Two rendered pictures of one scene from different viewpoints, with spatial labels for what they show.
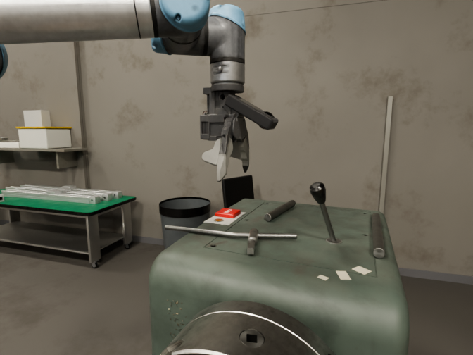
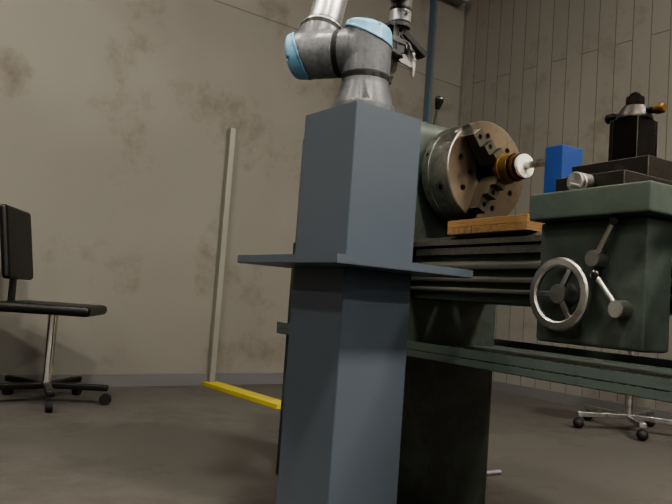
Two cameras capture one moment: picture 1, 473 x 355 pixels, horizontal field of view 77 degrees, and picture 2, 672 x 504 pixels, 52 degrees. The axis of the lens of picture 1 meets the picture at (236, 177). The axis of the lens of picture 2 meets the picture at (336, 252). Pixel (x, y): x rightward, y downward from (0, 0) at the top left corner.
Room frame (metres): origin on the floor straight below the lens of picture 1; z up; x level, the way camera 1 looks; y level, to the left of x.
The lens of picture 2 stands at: (-0.54, 1.95, 0.66)
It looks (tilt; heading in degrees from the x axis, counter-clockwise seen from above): 4 degrees up; 306
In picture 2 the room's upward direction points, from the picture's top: 4 degrees clockwise
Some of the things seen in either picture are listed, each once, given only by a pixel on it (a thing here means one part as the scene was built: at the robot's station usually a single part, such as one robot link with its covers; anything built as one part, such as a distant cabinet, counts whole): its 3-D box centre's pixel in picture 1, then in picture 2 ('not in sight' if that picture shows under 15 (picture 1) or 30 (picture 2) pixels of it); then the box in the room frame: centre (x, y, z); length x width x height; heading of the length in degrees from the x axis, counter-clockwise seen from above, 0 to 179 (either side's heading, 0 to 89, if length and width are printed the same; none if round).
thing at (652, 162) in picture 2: not in sight; (621, 174); (-0.14, 0.29, 1.00); 0.20 x 0.10 x 0.05; 157
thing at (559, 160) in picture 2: not in sight; (562, 189); (0.05, 0.13, 1.00); 0.08 x 0.06 x 0.23; 67
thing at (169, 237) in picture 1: (186, 233); not in sight; (3.21, 0.57, 0.36); 0.58 x 0.56 x 0.71; 163
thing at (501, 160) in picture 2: not in sight; (510, 168); (0.23, 0.05, 1.08); 0.09 x 0.09 x 0.09; 67
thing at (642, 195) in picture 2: not in sight; (662, 217); (-0.23, 0.28, 0.89); 0.53 x 0.30 x 0.06; 67
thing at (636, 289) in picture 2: not in sight; (594, 282); (-0.13, 0.46, 0.73); 0.27 x 0.12 x 0.27; 157
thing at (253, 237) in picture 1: (252, 241); not in sight; (0.63, -0.04, 1.27); 0.12 x 0.02 x 0.02; 173
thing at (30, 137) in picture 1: (45, 137); not in sight; (3.93, 2.51, 1.41); 0.49 x 0.40 x 0.28; 73
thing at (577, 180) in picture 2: not in sight; (577, 182); (-0.09, 0.47, 0.95); 0.07 x 0.04 x 0.04; 67
